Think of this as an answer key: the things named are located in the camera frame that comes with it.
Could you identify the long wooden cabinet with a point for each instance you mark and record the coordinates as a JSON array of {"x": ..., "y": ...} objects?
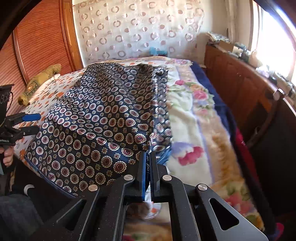
[{"x": 246, "y": 93}]

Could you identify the white side curtain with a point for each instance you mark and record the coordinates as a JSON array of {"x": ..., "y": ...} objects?
[{"x": 231, "y": 9}]

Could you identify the window with wooden frame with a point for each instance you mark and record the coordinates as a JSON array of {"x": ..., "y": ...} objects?
[{"x": 271, "y": 44}]

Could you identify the dark chair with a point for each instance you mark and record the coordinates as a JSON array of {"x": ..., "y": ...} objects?
[{"x": 273, "y": 152}]

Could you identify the navy patterned shirt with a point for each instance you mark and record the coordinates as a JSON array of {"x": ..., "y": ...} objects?
[{"x": 99, "y": 128}]

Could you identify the cardboard box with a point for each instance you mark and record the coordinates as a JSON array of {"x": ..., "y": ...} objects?
[{"x": 228, "y": 47}]

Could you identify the circle pattern sheer curtain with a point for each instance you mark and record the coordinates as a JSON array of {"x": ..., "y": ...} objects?
[{"x": 130, "y": 29}]

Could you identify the wooden slatted wardrobe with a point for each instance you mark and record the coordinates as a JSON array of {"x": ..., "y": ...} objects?
[{"x": 44, "y": 37}]

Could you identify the orange print white blanket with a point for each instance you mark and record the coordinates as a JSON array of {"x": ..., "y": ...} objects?
[{"x": 41, "y": 102}]

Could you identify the left hand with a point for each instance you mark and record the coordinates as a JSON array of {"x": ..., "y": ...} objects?
[{"x": 8, "y": 155}]

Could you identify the teal tissue box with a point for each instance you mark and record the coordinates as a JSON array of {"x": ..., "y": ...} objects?
[{"x": 155, "y": 52}]

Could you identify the stack of folded cloths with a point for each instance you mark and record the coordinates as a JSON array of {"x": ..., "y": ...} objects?
[{"x": 214, "y": 37}]

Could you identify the yellow embroidered cloth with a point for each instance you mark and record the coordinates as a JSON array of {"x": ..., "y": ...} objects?
[{"x": 36, "y": 82}]

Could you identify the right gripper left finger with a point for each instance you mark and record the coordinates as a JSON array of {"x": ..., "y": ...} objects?
[{"x": 99, "y": 213}]

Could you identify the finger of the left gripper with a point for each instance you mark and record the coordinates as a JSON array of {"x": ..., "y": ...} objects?
[
  {"x": 26, "y": 131},
  {"x": 23, "y": 117}
]

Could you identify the floral plush blanket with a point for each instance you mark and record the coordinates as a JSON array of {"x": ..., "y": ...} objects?
[{"x": 201, "y": 149}]

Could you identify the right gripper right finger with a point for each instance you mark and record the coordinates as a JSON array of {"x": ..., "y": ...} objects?
[{"x": 197, "y": 212}]

